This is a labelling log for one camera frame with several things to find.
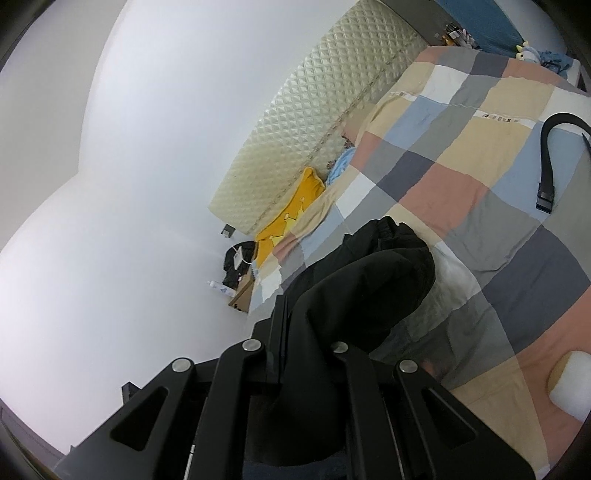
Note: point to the yellow pillow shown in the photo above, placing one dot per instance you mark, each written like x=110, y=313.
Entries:
x=308, y=189

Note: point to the patchwork checkered bed quilt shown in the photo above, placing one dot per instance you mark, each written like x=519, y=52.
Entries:
x=453, y=151

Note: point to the black bag on nightstand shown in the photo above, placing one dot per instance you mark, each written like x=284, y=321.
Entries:
x=237, y=261

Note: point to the wooden nightstand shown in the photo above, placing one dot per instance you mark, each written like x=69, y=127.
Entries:
x=243, y=294

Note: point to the large black jacket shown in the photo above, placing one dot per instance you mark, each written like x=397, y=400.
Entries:
x=356, y=295

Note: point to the blue fabric panel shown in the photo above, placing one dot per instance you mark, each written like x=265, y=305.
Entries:
x=487, y=23

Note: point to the cream quilted headboard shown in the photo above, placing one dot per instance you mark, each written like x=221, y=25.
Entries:
x=355, y=63

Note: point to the wall socket plate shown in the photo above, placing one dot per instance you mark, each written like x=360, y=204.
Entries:
x=227, y=231

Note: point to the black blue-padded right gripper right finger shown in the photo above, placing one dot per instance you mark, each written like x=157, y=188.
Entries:
x=404, y=425

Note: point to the white spray bottle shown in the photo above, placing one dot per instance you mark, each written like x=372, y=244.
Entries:
x=218, y=286

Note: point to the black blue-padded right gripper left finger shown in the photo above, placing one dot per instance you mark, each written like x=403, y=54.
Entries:
x=190, y=420

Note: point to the white sleeve forearm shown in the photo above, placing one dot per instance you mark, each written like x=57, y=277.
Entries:
x=569, y=384

